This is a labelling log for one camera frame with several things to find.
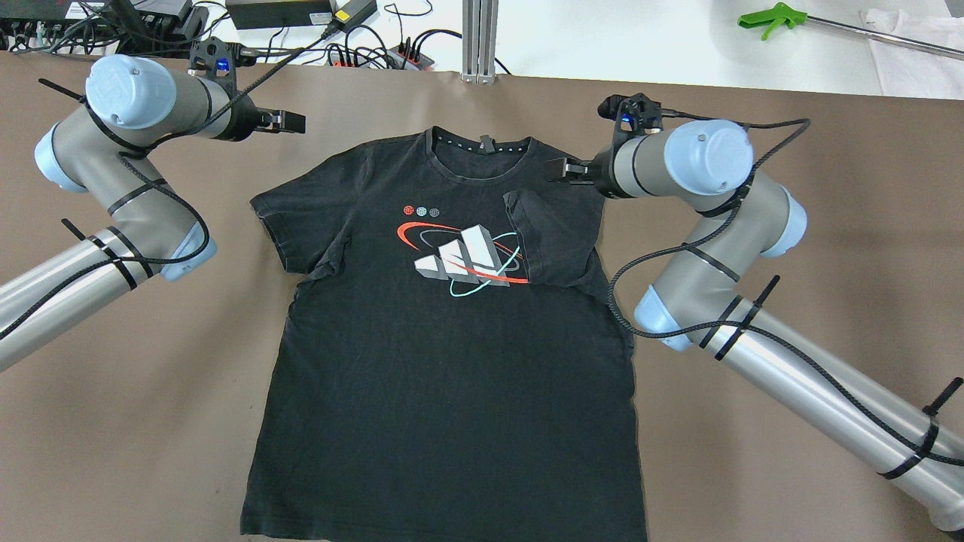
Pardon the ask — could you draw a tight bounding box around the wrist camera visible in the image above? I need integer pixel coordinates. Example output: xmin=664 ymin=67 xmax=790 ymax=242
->
xmin=596 ymin=93 xmax=664 ymax=136
xmin=188 ymin=37 xmax=259 ymax=81

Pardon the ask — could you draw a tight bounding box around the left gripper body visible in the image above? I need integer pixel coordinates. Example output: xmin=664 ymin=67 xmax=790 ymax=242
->
xmin=223 ymin=97 xmax=280 ymax=142

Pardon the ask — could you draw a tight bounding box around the grey orange usb hub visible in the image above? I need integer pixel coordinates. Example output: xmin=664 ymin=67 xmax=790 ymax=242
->
xmin=325 ymin=44 xmax=364 ymax=68
xmin=389 ymin=46 xmax=436 ymax=72

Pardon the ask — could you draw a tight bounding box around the aluminium frame post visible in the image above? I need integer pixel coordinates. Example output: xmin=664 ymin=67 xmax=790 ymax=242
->
xmin=461 ymin=0 xmax=499 ymax=84

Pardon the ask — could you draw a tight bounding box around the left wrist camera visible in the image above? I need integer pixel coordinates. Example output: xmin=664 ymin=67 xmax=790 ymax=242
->
xmin=188 ymin=37 xmax=259 ymax=81

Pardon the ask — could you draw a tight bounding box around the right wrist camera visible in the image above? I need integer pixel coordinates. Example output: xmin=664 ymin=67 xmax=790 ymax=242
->
xmin=596 ymin=93 xmax=664 ymax=136

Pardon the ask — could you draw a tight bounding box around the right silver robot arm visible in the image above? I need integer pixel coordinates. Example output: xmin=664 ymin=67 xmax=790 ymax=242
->
xmin=545 ymin=114 xmax=963 ymax=541

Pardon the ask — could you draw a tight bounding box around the black flat box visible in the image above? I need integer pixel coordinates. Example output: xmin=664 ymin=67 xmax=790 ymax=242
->
xmin=224 ymin=1 xmax=337 ymax=30

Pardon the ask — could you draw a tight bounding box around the green handled reacher tool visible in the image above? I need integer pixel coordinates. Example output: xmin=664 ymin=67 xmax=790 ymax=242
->
xmin=737 ymin=2 xmax=963 ymax=61

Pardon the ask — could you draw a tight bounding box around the black power adapter brick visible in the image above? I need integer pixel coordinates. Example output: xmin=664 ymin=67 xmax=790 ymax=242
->
xmin=321 ymin=0 xmax=377 ymax=38

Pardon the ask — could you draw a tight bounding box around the black t-shirt with logo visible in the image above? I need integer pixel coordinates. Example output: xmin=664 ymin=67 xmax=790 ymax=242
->
xmin=239 ymin=127 xmax=648 ymax=541

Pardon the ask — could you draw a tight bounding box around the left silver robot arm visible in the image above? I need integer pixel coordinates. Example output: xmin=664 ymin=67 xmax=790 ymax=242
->
xmin=1 ymin=54 xmax=306 ymax=370

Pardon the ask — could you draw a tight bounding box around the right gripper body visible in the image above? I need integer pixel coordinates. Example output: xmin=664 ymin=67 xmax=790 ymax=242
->
xmin=574 ymin=151 xmax=615 ymax=198

